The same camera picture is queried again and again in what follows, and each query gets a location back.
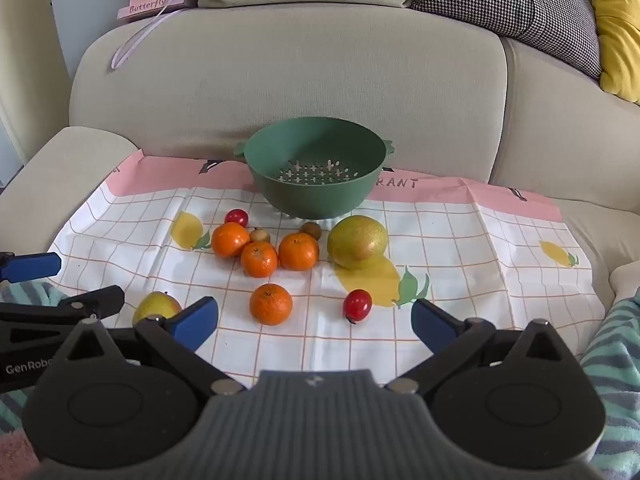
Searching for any lavender ribbon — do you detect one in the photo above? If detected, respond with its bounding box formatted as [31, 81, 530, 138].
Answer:
[111, 7, 176, 69]

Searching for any pink box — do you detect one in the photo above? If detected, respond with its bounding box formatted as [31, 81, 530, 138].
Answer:
[117, 0, 198, 22]

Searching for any yellow-green apple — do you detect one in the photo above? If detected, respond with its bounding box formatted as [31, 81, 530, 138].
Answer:
[132, 291, 183, 327]

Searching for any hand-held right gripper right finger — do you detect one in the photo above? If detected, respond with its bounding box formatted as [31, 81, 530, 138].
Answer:
[385, 299, 583, 396]

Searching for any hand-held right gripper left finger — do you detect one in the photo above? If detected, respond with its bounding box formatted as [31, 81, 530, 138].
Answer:
[52, 296, 246, 396]

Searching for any pink fuzzy cloth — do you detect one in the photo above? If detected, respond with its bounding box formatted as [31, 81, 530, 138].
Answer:
[0, 429, 38, 480]

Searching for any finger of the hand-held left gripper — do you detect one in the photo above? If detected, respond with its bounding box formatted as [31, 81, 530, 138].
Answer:
[0, 285, 126, 346]
[0, 251, 62, 282]

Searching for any houndstooth cushion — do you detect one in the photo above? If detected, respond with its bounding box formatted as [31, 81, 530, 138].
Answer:
[411, 0, 602, 80]

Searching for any green plastic colander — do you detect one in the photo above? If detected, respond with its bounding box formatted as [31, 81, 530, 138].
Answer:
[235, 116, 396, 221]

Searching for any beige sofa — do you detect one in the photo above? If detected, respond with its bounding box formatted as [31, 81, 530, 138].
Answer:
[0, 7, 640, 311]

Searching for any cream cloth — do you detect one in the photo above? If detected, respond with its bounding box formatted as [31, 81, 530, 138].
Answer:
[609, 259, 640, 306]

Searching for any orange mandarin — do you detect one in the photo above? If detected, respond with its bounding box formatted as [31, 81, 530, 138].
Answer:
[240, 241, 279, 279]
[249, 283, 293, 326]
[278, 232, 320, 272]
[211, 222, 251, 259]

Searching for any checked printed tablecloth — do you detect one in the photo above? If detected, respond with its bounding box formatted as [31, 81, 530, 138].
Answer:
[47, 154, 608, 386]

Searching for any yellow cushion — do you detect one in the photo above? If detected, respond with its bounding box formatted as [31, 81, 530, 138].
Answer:
[591, 0, 640, 107]

